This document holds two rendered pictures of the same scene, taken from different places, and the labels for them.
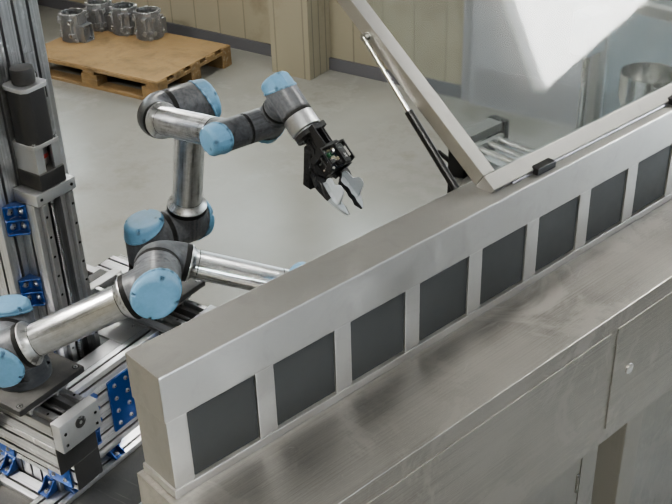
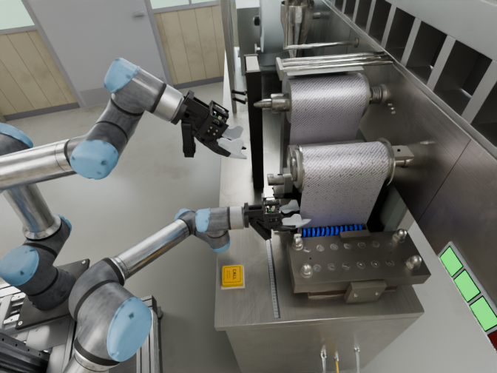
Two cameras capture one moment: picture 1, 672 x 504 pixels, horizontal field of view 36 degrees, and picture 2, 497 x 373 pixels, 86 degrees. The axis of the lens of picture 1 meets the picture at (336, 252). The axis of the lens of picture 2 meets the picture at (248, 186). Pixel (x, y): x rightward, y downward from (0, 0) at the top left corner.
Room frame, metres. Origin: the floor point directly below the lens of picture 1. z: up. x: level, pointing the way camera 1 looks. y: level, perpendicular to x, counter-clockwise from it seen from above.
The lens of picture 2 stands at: (1.68, 0.39, 1.80)
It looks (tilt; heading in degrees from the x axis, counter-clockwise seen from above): 45 degrees down; 312
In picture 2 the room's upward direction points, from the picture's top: 5 degrees counter-clockwise
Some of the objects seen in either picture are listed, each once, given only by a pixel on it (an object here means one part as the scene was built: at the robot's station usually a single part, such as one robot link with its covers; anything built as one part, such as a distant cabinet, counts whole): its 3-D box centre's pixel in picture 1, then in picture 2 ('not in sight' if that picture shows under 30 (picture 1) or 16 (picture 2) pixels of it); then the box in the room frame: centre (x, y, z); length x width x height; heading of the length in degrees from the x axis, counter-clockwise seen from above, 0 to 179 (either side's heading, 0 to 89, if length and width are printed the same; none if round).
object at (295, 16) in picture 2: not in sight; (296, 9); (2.37, -0.77, 1.50); 0.14 x 0.14 x 0.06
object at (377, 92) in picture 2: not in sight; (370, 95); (1.92, -0.54, 1.34); 0.07 x 0.07 x 0.07; 41
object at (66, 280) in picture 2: not in sight; (46, 284); (2.60, 0.55, 0.87); 0.15 x 0.15 x 0.10
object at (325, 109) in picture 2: not in sight; (323, 160); (1.97, -0.34, 1.16); 0.39 x 0.23 x 0.51; 131
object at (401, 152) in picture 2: not in sight; (400, 152); (1.75, -0.36, 1.28); 0.06 x 0.05 x 0.02; 41
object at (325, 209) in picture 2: not in sight; (336, 209); (1.84, -0.20, 1.11); 0.23 x 0.01 x 0.18; 41
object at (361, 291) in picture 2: not in sight; (364, 292); (1.66, -0.07, 0.97); 0.10 x 0.03 x 0.11; 41
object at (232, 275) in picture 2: not in sight; (232, 275); (2.04, 0.11, 0.91); 0.07 x 0.07 x 0.02; 41
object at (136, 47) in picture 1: (126, 45); not in sight; (6.54, 1.32, 0.16); 1.17 x 0.80 x 0.33; 55
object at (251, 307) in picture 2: not in sight; (274, 114); (2.57, -0.89, 0.88); 2.52 x 0.66 x 0.04; 131
